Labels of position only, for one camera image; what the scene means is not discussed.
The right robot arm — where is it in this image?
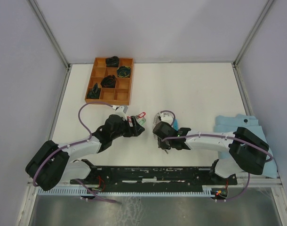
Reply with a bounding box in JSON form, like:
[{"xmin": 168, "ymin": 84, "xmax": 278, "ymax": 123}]
[{"xmin": 153, "ymin": 121, "xmax": 273, "ymax": 184}]

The black rolled belt top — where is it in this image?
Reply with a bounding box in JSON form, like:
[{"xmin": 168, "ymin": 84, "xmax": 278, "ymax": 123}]
[{"xmin": 105, "ymin": 56, "xmax": 120, "ymax": 68}]

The green tag key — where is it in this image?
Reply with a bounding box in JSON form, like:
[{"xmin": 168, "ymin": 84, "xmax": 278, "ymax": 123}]
[{"xmin": 139, "ymin": 118, "xmax": 146, "ymax": 125}]

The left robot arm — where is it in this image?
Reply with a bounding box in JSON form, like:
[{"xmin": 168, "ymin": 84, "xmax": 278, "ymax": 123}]
[{"xmin": 25, "ymin": 113, "xmax": 146, "ymax": 191}]

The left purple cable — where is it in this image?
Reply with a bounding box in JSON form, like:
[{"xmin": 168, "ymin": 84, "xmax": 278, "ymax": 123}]
[{"xmin": 32, "ymin": 102, "xmax": 118, "ymax": 203}]

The black green rolled belt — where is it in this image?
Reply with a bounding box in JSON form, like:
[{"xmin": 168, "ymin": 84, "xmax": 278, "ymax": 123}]
[{"xmin": 86, "ymin": 83, "xmax": 101, "ymax": 99}]

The red tag key right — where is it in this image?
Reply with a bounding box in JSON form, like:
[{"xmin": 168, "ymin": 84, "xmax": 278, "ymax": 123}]
[{"xmin": 137, "ymin": 112, "xmax": 146, "ymax": 118}]

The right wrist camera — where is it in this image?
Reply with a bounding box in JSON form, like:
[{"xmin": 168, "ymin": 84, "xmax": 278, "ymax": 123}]
[{"xmin": 158, "ymin": 112, "xmax": 174, "ymax": 124}]

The wooden compartment tray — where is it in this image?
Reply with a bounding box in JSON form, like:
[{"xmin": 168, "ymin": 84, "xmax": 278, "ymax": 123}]
[{"xmin": 85, "ymin": 56, "xmax": 134, "ymax": 105}]

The right aluminium frame post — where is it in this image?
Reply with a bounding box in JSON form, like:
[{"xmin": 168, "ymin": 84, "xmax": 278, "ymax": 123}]
[{"xmin": 233, "ymin": 0, "xmax": 276, "ymax": 67}]

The light blue cloth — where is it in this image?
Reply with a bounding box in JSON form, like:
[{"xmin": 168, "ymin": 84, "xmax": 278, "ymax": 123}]
[{"xmin": 213, "ymin": 114, "xmax": 278, "ymax": 178}]

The black rolled belt middle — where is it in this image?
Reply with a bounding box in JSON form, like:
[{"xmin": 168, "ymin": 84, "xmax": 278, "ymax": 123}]
[{"xmin": 101, "ymin": 75, "xmax": 116, "ymax": 89}]

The aluminium frame post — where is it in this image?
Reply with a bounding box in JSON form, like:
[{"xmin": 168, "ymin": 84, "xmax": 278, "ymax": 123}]
[
  {"xmin": 233, "ymin": 0, "xmax": 276, "ymax": 67},
  {"xmin": 27, "ymin": 0, "xmax": 70, "ymax": 68}
]

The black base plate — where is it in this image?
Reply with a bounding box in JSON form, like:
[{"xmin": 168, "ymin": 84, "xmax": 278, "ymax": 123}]
[{"xmin": 81, "ymin": 166, "xmax": 238, "ymax": 193}]

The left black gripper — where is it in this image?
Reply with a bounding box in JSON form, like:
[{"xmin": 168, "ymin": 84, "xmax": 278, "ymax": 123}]
[{"xmin": 111, "ymin": 115, "xmax": 145, "ymax": 140}]

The left aluminium frame post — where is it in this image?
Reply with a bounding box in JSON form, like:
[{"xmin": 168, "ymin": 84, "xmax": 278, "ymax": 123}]
[{"xmin": 27, "ymin": 0, "xmax": 70, "ymax": 68}]

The green blue rolled belt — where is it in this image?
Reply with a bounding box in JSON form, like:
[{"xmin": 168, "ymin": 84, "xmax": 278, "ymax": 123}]
[{"xmin": 117, "ymin": 66, "xmax": 131, "ymax": 78}]

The white cable duct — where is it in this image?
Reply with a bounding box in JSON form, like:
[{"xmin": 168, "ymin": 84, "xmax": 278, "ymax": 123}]
[{"xmin": 39, "ymin": 185, "xmax": 216, "ymax": 196}]

